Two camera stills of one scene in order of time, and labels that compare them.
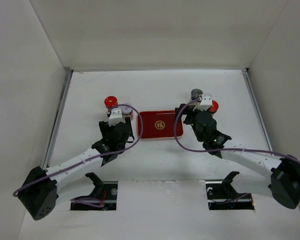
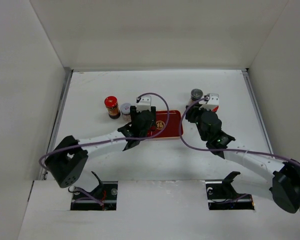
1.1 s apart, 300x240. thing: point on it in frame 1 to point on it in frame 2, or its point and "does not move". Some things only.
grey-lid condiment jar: [127, 112] does not move
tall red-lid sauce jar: [109, 102] does not move
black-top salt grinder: [195, 93] does not move
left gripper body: [106, 129] to [134, 112]
